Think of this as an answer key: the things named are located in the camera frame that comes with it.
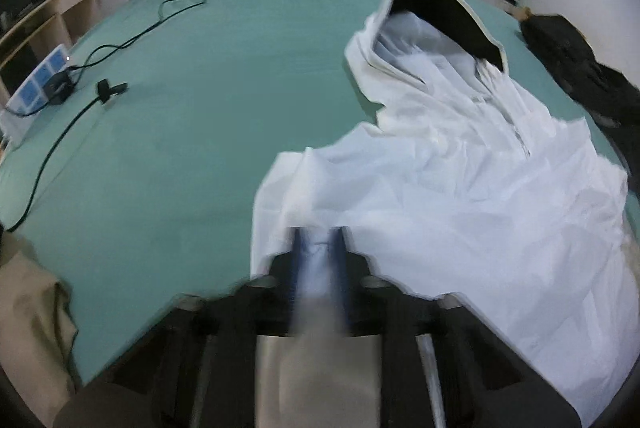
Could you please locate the black clothes pile right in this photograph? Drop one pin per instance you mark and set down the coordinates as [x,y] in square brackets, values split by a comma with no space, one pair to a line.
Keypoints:
[570,60]

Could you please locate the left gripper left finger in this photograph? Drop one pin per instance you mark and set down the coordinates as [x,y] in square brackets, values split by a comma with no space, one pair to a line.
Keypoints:
[285,268]

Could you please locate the white hooded garment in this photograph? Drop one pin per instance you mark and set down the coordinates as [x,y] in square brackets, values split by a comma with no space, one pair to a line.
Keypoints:
[464,182]

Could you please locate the black power adapter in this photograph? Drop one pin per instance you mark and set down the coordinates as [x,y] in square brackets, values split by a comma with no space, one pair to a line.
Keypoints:
[59,88]

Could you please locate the wooden shelf unit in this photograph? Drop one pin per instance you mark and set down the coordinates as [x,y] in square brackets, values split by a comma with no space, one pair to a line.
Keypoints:
[30,29]

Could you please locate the green bed sheet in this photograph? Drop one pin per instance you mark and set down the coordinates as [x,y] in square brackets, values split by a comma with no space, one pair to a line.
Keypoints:
[141,186]

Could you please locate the white blue power strip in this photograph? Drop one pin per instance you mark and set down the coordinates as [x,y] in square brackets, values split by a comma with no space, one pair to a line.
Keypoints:
[18,115]

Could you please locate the beige folded garment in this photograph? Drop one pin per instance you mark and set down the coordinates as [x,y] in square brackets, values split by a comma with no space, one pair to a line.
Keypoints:
[37,334]

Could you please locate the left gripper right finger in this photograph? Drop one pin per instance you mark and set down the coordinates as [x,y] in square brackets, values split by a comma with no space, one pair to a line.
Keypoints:
[349,269]

